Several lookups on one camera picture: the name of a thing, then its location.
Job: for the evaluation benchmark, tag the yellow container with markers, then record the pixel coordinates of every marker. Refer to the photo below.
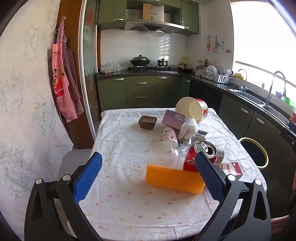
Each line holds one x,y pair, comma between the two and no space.
239,76

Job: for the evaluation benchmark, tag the green wall cabinet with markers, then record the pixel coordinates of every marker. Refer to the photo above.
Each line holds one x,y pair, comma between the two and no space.
111,14
189,16

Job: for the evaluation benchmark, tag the white dish rack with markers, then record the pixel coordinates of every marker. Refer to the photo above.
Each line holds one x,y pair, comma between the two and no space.
212,76

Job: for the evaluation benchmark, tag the purple bowl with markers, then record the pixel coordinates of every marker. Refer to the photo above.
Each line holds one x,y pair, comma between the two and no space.
279,94

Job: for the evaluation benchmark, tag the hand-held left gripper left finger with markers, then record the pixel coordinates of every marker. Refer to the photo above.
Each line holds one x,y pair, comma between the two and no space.
89,176

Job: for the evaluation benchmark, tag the dark red gingham apron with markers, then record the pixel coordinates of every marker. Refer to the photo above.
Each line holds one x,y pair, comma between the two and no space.
71,76

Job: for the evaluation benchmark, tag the hanging white ladle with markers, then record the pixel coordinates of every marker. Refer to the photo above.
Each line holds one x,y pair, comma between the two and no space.
215,48

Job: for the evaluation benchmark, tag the steel double sink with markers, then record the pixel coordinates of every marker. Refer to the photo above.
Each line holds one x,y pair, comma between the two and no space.
252,97

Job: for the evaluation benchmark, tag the condiment bottles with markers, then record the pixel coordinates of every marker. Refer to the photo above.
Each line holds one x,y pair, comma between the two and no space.
202,64

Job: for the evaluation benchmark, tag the white foam net sleeve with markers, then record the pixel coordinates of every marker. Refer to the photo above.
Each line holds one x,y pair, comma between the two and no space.
188,127

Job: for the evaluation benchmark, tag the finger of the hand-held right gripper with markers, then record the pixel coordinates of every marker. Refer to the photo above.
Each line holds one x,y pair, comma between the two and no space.
292,126
289,136

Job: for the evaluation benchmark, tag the large paper bowl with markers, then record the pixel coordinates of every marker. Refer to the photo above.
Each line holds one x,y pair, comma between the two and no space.
192,110

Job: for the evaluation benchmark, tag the yellow-rimmed dark waste bin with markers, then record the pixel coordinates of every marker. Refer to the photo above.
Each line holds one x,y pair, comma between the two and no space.
252,150

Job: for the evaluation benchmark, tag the dark frying pan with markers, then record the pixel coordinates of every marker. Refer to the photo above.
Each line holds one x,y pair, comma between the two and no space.
185,68

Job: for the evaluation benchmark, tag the purple box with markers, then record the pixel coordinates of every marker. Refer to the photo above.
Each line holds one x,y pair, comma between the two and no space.
170,119

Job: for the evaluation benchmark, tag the brown plastic tray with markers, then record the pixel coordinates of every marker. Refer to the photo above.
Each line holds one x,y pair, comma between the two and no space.
147,121

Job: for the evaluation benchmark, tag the glass sliding door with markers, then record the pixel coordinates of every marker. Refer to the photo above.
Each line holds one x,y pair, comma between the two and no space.
89,58

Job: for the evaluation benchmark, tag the clear plastic cup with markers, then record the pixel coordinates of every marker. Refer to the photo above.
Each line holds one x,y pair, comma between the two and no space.
164,153

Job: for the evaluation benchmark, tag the green plastic item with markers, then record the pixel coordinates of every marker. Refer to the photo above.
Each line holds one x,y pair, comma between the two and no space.
286,100

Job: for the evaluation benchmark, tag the white plates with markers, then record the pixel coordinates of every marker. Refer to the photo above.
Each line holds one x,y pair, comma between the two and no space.
212,69

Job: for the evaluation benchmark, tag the pink white small box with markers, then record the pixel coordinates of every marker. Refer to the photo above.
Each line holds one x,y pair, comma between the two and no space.
231,168

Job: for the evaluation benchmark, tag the white wall socket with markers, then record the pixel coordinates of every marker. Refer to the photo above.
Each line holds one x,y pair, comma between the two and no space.
217,60

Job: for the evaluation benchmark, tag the clear plastic bag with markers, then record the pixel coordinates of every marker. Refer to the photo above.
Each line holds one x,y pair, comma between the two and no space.
111,68

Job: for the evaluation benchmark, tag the white floral tablecloth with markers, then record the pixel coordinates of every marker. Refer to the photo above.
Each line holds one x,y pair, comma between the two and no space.
124,148

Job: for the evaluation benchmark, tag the green base cabinets with drawers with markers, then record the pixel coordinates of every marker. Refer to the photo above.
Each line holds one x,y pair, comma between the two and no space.
141,92

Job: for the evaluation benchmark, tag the black lidded wok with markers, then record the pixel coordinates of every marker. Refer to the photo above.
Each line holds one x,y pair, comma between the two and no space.
140,61

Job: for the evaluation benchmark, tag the short chrome faucet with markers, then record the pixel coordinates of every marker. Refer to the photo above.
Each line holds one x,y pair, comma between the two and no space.
244,83

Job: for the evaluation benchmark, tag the tall chrome faucet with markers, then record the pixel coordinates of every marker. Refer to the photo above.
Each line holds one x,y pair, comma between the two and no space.
269,92

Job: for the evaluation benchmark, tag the yellow flowers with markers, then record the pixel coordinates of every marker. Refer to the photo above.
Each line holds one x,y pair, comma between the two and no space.
185,58

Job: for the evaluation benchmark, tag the black kitchen countertop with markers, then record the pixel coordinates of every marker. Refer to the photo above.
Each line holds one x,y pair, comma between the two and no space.
223,87

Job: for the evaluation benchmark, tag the pink green wall hanging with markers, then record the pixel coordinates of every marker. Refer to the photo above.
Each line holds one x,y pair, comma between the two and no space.
208,45

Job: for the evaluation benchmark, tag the steel range hood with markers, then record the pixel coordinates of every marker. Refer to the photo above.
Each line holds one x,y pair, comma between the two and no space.
150,25

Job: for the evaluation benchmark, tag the long green base cabinets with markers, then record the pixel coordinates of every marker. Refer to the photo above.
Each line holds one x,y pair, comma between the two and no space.
233,111

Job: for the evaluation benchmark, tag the red checkered apron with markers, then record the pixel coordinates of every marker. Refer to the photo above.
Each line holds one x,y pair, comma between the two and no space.
61,92

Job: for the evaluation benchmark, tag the orange foam net sleeve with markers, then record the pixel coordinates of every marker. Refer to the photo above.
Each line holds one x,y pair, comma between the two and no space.
173,178

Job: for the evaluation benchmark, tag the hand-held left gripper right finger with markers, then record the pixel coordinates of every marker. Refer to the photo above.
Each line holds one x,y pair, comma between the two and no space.
208,176

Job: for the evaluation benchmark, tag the person's pink jacket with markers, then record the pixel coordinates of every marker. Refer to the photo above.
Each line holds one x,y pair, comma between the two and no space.
284,228

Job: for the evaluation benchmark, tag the red soda can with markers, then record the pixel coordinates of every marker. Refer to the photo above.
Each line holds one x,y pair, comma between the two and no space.
189,160

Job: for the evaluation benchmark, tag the white bottle red label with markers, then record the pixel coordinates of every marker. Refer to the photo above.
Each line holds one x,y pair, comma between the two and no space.
168,135

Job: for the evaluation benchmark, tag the gas stove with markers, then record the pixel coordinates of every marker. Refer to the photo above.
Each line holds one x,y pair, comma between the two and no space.
150,69

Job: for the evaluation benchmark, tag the wooden panel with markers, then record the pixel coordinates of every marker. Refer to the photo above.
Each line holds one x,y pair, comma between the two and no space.
147,11

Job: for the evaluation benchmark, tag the printed wrapper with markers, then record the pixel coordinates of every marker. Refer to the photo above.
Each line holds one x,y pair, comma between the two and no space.
201,134

